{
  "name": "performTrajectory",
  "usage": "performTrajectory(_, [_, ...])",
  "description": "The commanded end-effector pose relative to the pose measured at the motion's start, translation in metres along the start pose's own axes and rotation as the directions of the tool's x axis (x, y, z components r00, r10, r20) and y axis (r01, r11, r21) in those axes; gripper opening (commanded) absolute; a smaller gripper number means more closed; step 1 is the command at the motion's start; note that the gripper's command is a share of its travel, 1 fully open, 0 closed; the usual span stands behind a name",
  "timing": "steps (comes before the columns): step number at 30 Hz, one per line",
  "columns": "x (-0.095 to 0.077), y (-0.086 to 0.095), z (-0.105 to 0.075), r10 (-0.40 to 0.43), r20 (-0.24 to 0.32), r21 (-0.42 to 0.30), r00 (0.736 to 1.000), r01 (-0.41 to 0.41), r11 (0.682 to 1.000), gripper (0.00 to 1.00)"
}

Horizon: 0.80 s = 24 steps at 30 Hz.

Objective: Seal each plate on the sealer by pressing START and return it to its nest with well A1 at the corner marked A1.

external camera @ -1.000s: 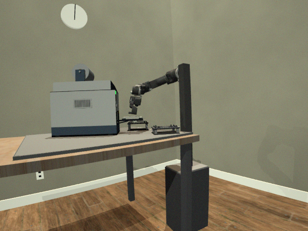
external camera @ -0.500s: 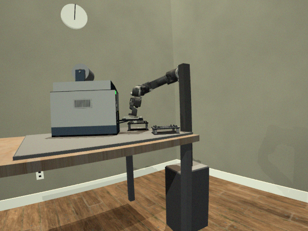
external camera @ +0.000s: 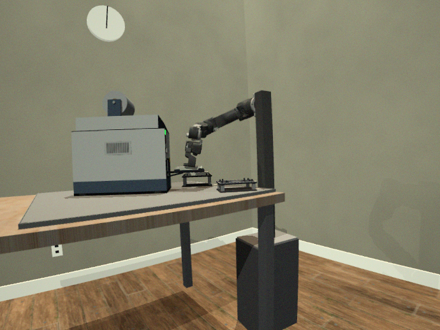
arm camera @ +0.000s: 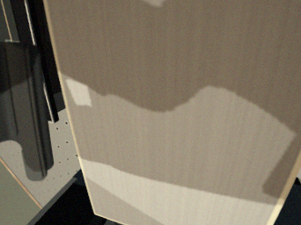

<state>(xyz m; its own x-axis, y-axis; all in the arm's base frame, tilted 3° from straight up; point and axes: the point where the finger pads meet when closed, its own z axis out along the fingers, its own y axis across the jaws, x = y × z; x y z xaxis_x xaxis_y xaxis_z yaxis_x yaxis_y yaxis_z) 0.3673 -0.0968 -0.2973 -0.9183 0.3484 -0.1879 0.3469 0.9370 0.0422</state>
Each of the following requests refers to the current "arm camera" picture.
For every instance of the tan plate with square wells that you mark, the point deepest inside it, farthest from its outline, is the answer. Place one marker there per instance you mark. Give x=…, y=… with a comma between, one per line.
x=286, y=189

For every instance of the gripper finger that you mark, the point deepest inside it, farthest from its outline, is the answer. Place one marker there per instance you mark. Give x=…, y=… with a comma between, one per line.
x=23, y=111

